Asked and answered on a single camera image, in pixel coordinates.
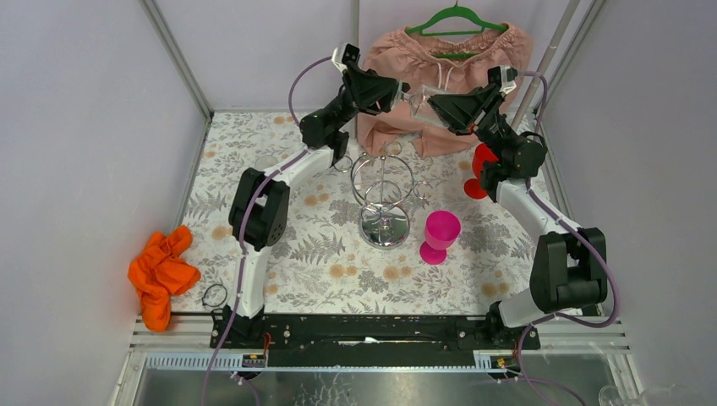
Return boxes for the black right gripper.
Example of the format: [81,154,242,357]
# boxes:
[426,84,516,161]

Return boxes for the clear ribbed wine glass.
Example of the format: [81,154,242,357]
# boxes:
[400,85,447,129]

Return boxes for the red plastic wine glass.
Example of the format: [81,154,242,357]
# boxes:
[463,144,498,200]

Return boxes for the pink plastic wine glass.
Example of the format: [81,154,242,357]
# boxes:
[419,211,462,265]

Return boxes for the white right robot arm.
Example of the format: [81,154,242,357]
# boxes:
[426,85,609,348]

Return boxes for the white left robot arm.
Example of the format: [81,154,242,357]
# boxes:
[228,62,410,348]

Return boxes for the green clothes hanger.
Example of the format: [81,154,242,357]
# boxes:
[405,1,509,61]

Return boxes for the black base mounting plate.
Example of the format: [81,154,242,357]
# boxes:
[210,306,541,368]

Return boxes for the orange cloth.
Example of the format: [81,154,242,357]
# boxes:
[128,225,201,332]

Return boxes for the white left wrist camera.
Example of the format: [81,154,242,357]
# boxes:
[331,42,360,74]

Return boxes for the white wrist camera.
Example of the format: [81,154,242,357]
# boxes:
[331,42,360,74]
[488,65,520,96]

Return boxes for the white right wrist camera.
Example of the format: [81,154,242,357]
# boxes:
[488,65,520,96]

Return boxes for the pink drawstring shorts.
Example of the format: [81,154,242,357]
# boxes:
[357,22,534,158]

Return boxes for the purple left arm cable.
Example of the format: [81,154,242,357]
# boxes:
[200,54,337,406]

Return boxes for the chrome wire glass rack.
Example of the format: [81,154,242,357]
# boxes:
[337,140,432,250]

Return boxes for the small black cable ring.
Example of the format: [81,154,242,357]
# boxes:
[201,283,230,310]

